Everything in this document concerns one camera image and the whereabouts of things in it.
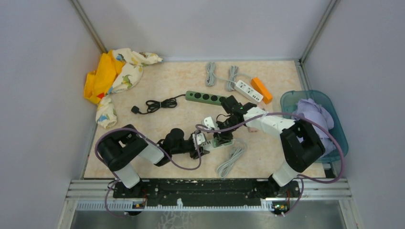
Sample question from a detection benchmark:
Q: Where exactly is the black plug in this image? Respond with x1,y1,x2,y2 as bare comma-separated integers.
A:
131,106,140,114

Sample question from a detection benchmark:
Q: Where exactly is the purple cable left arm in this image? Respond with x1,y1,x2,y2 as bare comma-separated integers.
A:
94,127,203,219

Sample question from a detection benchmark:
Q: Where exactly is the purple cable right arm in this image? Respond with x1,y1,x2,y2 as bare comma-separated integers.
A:
195,112,345,185

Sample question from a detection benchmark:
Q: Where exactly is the purple cloth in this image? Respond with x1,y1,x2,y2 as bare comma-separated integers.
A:
293,98,336,155

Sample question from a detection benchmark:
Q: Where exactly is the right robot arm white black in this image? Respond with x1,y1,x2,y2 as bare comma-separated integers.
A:
214,96,325,197

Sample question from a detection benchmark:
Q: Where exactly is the small white green-plug strip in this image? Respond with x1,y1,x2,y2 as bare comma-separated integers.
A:
201,139,234,152

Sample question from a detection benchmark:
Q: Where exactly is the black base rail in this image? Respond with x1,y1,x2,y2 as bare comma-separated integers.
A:
113,178,299,207

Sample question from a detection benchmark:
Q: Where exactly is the green plug adapter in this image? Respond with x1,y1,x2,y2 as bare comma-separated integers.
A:
213,139,230,148

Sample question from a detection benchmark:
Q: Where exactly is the yellow dinosaur cloth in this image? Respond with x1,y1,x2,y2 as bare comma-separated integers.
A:
83,48,163,129

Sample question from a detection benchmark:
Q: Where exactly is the green long power strip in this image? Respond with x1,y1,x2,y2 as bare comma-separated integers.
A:
185,91,226,106

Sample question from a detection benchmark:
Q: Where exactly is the teal plastic bin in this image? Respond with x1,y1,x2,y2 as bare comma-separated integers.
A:
280,90,348,155

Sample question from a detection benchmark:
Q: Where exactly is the grey coiled cable small strip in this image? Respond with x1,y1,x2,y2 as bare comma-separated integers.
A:
216,139,248,178

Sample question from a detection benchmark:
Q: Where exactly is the grey cable of orange strip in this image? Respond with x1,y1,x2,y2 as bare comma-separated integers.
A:
225,65,254,92

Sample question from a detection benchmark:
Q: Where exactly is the grey cable of white strip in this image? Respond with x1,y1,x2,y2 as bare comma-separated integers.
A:
205,62,238,87

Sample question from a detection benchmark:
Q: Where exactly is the orange power strip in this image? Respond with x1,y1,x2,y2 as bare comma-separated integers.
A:
251,77,273,104

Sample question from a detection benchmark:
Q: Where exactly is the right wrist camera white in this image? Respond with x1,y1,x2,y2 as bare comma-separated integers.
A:
201,116,219,130

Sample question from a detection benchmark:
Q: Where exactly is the white usb power strip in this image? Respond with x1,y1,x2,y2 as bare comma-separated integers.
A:
234,80,264,104

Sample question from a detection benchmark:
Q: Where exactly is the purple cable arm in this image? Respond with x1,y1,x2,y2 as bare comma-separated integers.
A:
94,127,203,219
195,112,345,185

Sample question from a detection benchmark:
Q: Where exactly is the black coiled cable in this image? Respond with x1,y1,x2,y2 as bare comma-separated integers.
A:
139,93,187,115

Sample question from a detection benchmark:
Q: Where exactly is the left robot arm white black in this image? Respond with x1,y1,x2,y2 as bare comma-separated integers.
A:
95,125,209,198

